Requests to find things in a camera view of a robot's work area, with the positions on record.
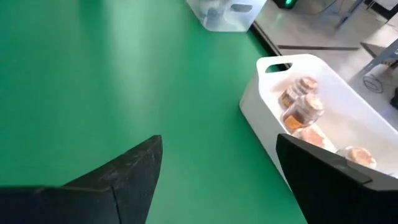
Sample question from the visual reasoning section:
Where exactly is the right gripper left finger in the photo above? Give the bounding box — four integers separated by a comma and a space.
0, 134, 164, 224

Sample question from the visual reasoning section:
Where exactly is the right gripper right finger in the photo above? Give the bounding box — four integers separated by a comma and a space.
275, 133, 398, 224

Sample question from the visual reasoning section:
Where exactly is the small clear spice jar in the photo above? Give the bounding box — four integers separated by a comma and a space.
281, 93, 325, 131
337, 146, 377, 170
279, 76, 318, 108
292, 124, 338, 153

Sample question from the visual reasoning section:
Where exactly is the white plastic bin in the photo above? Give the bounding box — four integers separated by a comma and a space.
239, 54, 398, 187

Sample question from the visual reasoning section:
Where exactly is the green table mat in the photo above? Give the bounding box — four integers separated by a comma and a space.
0, 0, 307, 224

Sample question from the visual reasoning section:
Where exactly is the grey metal stand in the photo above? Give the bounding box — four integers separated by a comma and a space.
360, 39, 398, 75

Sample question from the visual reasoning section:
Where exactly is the frosted clear plastic bin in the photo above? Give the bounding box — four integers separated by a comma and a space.
186, 0, 268, 33

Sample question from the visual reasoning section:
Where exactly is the black device with green light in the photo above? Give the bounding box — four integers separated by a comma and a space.
272, 0, 299, 9

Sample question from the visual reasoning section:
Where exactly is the coiled floor cable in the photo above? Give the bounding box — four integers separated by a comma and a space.
363, 74, 385, 94

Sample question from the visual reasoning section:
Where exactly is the black table frame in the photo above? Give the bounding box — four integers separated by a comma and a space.
250, 21, 282, 57

